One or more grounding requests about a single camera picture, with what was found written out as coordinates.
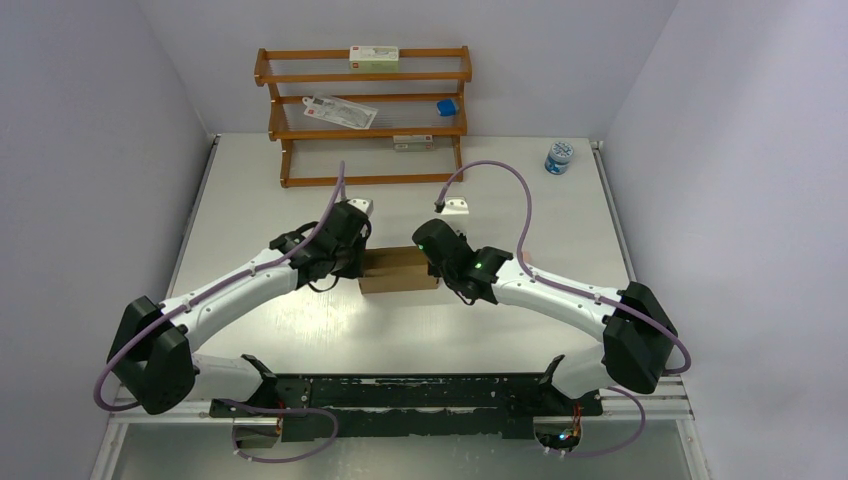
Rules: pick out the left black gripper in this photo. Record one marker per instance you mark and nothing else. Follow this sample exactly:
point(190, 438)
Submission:
point(355, 270)

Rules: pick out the flat plastic blister package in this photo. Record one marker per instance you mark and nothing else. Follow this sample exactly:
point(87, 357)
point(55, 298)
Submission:
point(339, 112)

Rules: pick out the white green box top shelf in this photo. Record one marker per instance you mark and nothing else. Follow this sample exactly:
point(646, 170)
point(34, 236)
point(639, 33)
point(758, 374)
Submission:
point(374, 59)

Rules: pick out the brown cardboard box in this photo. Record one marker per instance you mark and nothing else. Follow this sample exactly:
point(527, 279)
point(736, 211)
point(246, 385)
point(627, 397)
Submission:
point(394, 270)

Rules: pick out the grey box lower shelf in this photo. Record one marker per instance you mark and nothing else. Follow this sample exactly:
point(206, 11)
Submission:
point(413, 143)

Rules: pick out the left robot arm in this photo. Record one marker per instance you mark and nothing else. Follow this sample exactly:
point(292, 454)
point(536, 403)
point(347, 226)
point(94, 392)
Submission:
point(155, 350)

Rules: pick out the small blue object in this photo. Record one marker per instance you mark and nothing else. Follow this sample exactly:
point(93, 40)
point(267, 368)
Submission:
point(447, 107)

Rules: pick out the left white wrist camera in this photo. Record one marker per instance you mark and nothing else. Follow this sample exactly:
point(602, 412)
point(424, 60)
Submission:
point(366, 206)

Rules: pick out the wooden three-tier shelf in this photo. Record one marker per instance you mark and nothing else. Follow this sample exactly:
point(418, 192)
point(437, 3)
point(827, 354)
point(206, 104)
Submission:
point(406, 100)

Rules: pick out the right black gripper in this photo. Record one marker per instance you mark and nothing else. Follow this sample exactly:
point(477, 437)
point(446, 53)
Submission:
point(433, 271)

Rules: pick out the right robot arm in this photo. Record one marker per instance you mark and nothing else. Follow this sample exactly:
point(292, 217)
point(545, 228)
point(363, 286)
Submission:
point(631, 331)

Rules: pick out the blue white round jar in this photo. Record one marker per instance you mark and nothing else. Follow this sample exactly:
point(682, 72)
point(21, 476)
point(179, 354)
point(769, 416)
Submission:
point(559, 157)

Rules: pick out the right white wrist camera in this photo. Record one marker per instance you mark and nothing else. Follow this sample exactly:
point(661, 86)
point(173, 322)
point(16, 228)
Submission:
point(452, 207)

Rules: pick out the black base frame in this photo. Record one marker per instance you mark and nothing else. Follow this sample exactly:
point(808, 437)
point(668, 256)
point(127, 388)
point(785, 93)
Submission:
point(374, 406)

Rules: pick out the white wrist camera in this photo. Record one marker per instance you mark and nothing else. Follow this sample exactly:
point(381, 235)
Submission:
point(452, 207)
point(366, 206)

